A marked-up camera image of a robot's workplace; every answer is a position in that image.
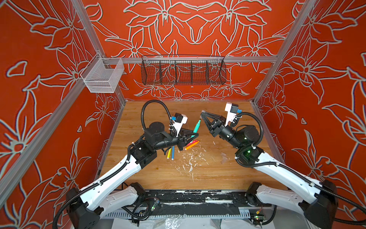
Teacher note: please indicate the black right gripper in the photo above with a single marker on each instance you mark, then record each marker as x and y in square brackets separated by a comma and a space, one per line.
[218, 125]

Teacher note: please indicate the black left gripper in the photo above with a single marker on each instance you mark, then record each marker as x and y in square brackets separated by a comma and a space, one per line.
[181, 139]

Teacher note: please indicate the green marker pen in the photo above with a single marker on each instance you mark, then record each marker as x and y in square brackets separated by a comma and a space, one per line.
[197, 126]

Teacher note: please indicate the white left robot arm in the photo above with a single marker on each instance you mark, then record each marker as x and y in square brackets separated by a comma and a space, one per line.
[86, 206]

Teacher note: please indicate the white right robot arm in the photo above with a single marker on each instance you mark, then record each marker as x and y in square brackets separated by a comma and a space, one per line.
[313, 198]

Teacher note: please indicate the pink marker pen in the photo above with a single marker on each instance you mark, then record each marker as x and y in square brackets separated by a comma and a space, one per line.
[194, 141]

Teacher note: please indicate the orange marker pen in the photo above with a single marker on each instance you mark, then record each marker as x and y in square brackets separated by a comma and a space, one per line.
[189, 147]

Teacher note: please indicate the blue marker pen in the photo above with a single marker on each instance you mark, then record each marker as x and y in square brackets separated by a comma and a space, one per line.
[173, 153]

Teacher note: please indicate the yellow marker pen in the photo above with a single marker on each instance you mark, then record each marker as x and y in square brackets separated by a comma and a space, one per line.
[169, 153]

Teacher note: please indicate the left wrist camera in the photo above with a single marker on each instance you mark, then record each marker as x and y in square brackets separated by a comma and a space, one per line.
[178, 121]

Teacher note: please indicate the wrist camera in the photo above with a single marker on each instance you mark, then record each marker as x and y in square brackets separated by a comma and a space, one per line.
[178, 121]
[231, 110]

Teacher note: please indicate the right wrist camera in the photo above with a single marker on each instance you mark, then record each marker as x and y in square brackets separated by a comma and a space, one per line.
[231, 110]

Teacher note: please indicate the aluminium right floor rail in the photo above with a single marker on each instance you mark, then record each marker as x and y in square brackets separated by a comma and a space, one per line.
[269, 145]

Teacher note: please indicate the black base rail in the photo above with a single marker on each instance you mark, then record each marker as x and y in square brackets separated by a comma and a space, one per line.
[218, 204]

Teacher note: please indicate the black wire basket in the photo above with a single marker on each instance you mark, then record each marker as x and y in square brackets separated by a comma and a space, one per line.
[173, 69]

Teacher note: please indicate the white wire basket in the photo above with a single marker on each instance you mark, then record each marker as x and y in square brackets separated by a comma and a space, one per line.
[98, 77]

